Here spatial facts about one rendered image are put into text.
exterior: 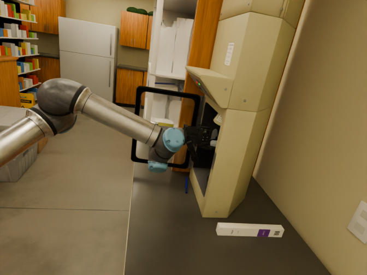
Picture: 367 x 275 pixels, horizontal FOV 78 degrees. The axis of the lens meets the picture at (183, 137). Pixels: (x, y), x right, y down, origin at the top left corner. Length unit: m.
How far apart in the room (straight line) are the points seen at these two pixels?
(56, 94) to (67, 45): 5.09
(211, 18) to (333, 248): 1.03
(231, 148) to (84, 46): 5.15
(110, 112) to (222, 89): 0.37
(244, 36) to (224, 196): 0.59
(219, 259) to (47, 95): 0.76
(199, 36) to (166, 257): 0.91
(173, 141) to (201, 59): 0.52
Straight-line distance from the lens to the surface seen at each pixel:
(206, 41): 1.14
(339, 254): 1.05
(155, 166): 0.85
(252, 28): 0.80
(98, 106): 0.75
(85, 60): 5.78
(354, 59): 1.05
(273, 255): 0.99
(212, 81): 0.77
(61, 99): 0.77
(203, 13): 1.14
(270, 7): 0.84
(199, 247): 0.90
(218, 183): 0.93
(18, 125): 0.87
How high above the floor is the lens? 1.58
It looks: 21 degrees down
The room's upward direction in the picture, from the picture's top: 10 degrees clockwise
